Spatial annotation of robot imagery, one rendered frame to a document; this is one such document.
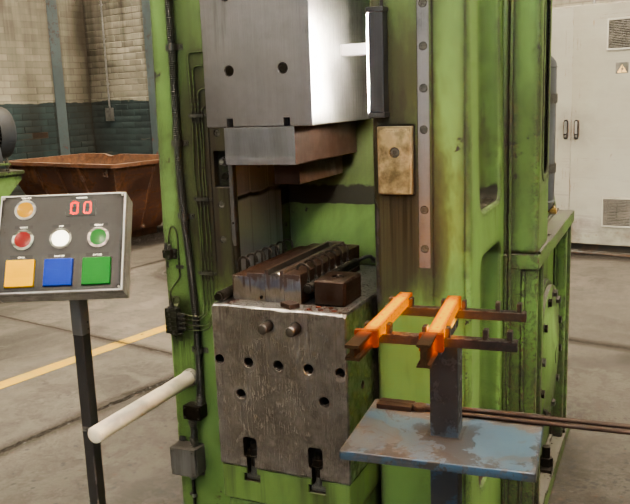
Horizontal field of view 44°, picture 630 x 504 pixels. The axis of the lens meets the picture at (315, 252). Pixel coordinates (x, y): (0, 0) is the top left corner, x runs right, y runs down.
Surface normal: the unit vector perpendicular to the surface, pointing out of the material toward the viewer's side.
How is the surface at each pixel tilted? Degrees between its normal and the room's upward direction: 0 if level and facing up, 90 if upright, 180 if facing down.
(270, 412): 90
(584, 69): 90
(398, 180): 90
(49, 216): 60
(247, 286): 90
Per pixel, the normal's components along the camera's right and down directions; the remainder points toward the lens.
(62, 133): 0.82, 0.08
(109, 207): 0.00, -0.33
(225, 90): -0.41, 0.19
